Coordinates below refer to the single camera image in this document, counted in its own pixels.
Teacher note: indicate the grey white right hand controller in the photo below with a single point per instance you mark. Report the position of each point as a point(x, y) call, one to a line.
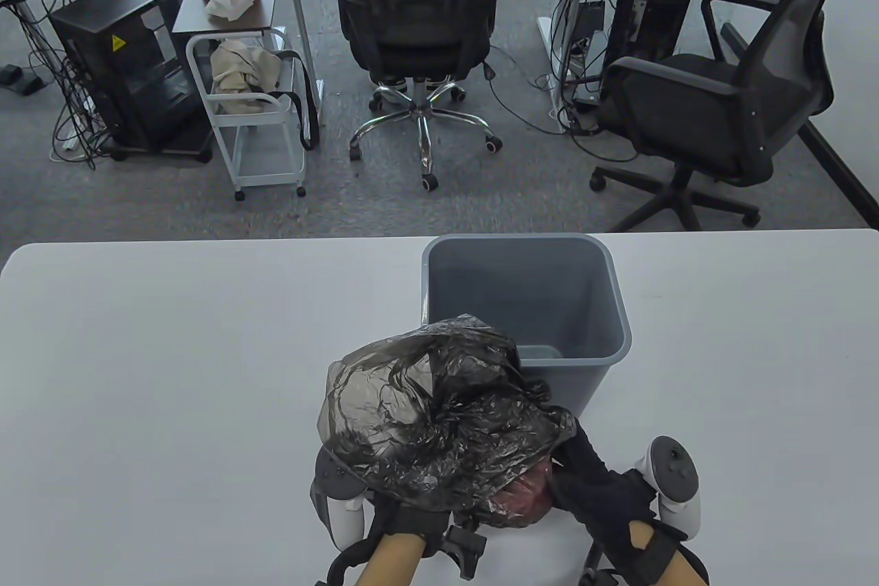
point(676, 469)

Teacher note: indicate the person's right hand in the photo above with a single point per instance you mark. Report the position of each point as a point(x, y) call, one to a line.
point(604, 497)

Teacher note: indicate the white metal pole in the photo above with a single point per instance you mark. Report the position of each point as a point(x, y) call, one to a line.
point(299, 16)

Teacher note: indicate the crumpled pink paper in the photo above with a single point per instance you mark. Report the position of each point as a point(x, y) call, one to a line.
point(525, 500)

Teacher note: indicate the person's left hand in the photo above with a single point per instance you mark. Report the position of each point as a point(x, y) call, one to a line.
point(412, 521)

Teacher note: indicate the white rolling cart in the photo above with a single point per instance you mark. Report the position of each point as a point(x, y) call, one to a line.
point(261, 160)

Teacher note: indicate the black mesh office chair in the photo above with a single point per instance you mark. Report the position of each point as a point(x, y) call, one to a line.
point(693, 105)

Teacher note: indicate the person's left forearm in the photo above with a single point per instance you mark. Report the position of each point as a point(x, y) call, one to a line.
point(391, 562)

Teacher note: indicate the black computer tower yellow sticker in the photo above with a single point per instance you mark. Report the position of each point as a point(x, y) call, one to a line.
point(103, 23)

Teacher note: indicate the grey plastic trash bin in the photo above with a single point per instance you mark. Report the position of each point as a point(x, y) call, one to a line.
point(522, 290)

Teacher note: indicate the black chair with chrome base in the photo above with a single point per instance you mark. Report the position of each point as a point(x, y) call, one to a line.
point(415, 9)

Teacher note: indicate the black plastic garbage bag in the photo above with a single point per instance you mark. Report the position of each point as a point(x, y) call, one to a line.
point(426, 414)

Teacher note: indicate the grey white hand controller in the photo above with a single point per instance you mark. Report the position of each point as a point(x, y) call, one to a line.
point(343, 524)
point(676, 469)

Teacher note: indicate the black foot pedal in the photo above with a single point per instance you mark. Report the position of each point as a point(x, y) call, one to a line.
point(20, 79)

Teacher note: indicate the grey white left hand controller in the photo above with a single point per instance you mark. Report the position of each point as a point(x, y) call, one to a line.
point(343, 524)

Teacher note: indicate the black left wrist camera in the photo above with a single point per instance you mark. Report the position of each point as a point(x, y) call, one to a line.
point(467, 548)

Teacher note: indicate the beige cloth bag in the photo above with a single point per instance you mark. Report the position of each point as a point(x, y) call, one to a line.
point(240, 74)

